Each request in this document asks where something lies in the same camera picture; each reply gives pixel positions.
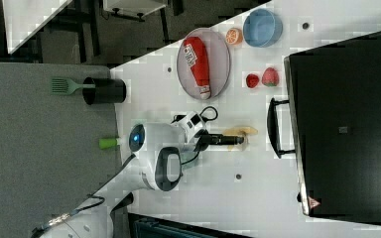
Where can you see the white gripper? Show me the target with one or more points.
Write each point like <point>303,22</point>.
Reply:
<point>194,127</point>

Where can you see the yellow banana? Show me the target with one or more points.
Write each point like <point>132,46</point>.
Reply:
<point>240,131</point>

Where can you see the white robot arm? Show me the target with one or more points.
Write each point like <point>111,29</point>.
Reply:
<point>154,163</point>

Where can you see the small red strawberry toy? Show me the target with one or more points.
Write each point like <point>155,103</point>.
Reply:
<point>252,80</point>

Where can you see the grey round plate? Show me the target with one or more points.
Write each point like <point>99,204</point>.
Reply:
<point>219,63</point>

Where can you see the large red strawberry toy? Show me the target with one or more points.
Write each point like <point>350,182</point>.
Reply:
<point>270,77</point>

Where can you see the red ketchup bottle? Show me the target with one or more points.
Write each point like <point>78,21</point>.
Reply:
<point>197,60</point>

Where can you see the orange slice toy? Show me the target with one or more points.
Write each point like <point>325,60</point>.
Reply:
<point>234,36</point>

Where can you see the green perforated colander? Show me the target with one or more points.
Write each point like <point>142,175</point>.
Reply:
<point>107,143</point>

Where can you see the black cylindrical utensil holder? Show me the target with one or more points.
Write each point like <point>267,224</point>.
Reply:
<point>103,90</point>

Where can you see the blue bowl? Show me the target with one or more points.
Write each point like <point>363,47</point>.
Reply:
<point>262,28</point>

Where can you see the black toaster oven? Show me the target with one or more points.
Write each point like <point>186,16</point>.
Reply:
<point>334,96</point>

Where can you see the green slotted spatula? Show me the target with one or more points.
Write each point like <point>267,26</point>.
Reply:
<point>66,86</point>

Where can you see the white side table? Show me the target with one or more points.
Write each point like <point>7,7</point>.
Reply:
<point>24,18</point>

